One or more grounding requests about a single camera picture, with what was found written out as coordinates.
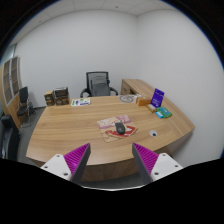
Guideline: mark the black mesh office chair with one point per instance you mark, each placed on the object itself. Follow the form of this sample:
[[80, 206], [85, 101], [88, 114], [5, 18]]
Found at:
[[99, 85]]

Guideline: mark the purple standing card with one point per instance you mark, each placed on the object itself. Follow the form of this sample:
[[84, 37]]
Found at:
[[157, 98]]

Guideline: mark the black computer mouse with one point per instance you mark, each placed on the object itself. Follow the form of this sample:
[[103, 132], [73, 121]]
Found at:
[[120, 128]]

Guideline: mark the grey round disc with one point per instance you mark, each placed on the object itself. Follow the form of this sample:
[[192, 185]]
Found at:
[[127, 98]]

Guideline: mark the dark brown box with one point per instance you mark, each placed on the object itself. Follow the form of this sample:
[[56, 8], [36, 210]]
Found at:
[[61, 96]]

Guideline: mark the orange-brown box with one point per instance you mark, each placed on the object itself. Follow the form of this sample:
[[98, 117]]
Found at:
[[143, 101]]

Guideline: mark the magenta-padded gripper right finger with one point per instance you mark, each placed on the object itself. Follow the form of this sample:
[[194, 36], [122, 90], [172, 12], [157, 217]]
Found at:
[[146, 158]]

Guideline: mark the black leather sofa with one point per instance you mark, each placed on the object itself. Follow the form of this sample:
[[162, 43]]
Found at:
[[8, 136]]

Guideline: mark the wooden shelf unit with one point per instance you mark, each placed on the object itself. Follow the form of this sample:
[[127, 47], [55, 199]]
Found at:
[[10, 86]]

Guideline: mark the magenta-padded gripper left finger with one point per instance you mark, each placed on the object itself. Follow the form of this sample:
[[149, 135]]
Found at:
[[78, 159]]

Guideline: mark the white and green leaflet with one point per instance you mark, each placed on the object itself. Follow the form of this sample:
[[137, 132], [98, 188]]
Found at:
[[80, 102]]

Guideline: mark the small blue box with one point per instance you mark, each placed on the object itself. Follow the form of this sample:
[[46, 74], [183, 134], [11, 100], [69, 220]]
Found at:
[[159, 114]]

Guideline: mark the green flat box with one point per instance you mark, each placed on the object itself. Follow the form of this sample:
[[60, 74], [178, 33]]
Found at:
[[166, 112]]

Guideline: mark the small black visitor chair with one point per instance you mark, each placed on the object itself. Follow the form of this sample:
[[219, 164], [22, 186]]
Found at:
[[24, 100]]

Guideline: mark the pink cartoon print mouse pad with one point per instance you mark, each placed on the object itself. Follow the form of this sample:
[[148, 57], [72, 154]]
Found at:
[[108, 128]]

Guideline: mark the wooden side desk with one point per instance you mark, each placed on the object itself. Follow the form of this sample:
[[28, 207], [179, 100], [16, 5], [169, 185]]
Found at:
[[136, 86]]

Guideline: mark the small tan box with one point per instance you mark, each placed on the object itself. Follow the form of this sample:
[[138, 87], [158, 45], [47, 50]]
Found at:
[[151, 108]]

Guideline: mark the small brown box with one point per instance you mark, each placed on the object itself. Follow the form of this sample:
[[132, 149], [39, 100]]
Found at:
[[49, 98]]

